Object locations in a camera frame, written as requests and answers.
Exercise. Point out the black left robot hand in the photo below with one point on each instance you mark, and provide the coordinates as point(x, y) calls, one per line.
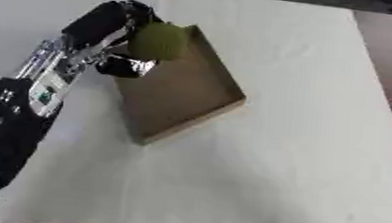
point(98, 24)

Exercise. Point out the green round toy fruit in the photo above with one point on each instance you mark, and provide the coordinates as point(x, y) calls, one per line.
point(158, 42)

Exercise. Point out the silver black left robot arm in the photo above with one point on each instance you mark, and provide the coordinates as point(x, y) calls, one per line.
point(12, 115)

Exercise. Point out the tan cardboard box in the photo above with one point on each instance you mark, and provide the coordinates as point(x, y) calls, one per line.
point(181, 85)

